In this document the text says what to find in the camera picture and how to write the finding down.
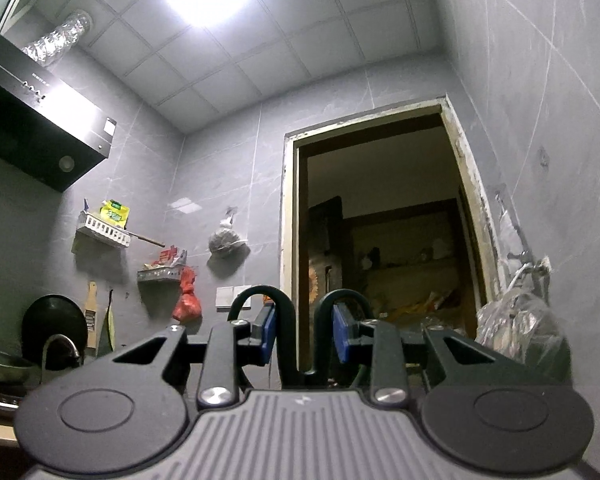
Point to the white wall switch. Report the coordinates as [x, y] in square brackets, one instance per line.
[225, 296]

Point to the hanging grey bag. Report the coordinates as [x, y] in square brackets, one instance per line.
[224, 241]

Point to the white wall rack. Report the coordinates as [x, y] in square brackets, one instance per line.
[96, 228]

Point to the plastic bag of dark contents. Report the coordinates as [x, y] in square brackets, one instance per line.
[521, 326]

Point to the red net bag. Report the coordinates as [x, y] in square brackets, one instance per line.
[188, 307]

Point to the grey wall rack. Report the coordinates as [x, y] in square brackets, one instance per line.
[167, 268]

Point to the silver exhaust duct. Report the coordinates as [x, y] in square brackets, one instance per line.
[52, 46]

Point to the black pan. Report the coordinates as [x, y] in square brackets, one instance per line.
[48, 316]

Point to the wall faucet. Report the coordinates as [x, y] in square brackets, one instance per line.
[515, 255]

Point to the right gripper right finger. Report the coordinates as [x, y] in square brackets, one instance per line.
[370, 358]

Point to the wooden spatula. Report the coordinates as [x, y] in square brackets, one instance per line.
[90, 311]

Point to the black range hood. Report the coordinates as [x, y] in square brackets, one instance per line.
[47, 129]

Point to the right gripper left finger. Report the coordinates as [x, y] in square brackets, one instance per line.
[231, 346]

